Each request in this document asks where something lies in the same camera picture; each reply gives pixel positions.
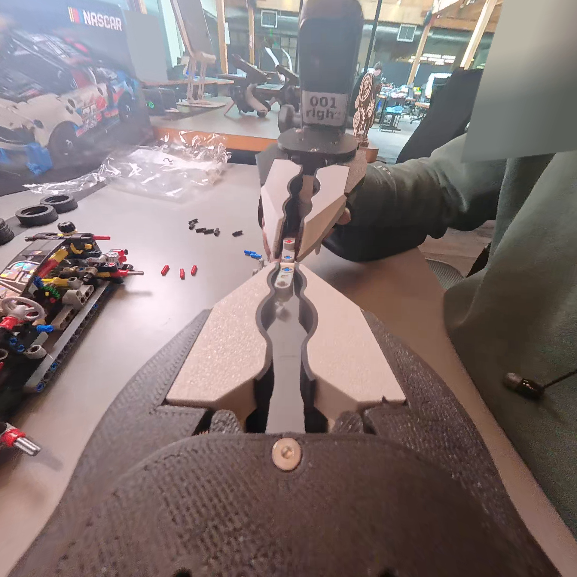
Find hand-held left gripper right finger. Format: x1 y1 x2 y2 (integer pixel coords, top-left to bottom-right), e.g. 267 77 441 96
293 263 407 429

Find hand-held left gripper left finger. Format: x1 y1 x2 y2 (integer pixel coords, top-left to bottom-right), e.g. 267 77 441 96
165 263 281 417

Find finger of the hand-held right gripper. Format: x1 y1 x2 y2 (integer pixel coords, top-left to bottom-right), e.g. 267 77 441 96
298 166 350 261
261 159 302 261

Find grey lego liftarm assembly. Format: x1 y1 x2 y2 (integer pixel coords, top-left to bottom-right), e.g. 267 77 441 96
277 237 299 304

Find scattered black lego pins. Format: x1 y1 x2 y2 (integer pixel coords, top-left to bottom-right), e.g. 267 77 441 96
188 218 244 239

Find lego car chassis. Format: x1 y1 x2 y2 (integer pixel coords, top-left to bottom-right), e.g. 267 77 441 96
0 222 145 467

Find lego set box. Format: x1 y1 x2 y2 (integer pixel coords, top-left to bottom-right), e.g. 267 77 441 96
0 0 154 194

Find wooden gear model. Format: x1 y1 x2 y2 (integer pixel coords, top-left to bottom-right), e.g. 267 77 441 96
353 72 384 138

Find black desk device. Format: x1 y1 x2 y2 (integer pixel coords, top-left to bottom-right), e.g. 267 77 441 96
225 54 300 119

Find wooden bench table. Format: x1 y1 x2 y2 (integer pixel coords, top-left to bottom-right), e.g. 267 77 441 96
151 97 379 163

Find grey mesh chair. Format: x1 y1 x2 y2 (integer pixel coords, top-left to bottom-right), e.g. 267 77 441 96
426 258 472 291

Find black high-back chair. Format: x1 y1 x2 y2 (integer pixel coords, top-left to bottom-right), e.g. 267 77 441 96
397 68 485 165

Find empty clear plastic bag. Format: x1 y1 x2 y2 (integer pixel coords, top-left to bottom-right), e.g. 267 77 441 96
23 131 233 201

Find wooden stand figure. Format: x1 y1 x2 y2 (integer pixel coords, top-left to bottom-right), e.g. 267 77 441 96
169 0 228 109

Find black box with green light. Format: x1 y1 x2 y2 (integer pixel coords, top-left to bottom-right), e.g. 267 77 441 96
142 87 179 115

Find black cord with metal tip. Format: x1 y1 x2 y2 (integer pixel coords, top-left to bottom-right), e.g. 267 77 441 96
502 361 577 401

